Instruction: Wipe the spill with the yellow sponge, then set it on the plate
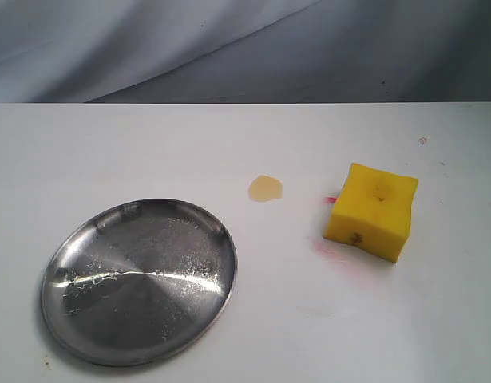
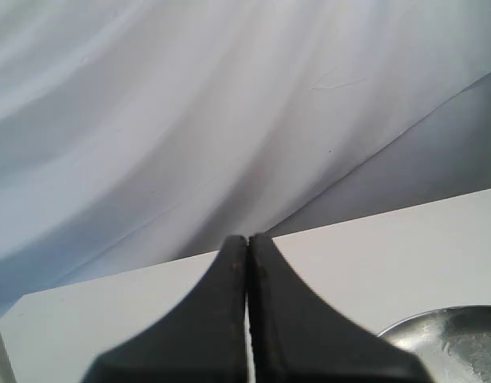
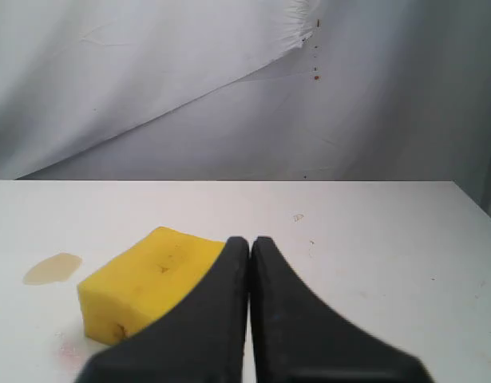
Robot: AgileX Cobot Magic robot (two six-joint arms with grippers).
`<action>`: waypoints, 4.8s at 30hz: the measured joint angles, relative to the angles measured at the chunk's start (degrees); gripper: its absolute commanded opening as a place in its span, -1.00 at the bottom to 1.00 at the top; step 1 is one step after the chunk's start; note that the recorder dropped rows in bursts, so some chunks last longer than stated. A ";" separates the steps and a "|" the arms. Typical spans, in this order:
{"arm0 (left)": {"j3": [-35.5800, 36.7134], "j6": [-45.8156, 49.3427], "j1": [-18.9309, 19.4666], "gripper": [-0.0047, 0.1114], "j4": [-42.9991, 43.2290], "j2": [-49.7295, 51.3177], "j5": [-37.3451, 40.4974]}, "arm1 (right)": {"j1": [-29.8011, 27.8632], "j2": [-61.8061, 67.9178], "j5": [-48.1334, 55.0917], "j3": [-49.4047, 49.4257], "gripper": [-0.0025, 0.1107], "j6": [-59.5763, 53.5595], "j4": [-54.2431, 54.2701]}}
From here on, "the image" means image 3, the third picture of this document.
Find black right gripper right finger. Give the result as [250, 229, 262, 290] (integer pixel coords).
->
[250, 237, 432, 382]

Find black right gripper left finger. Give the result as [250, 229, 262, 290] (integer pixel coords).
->
[77, 236, 249, 382]

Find yellowish liquid spill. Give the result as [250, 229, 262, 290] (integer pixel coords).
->
[22, 252, 82, 286]

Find yellow sponge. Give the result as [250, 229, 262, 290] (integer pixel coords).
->
[77, 227, 224, 345]

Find white backdrop cloth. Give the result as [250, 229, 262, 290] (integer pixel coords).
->
[0, 1, 491, 216]

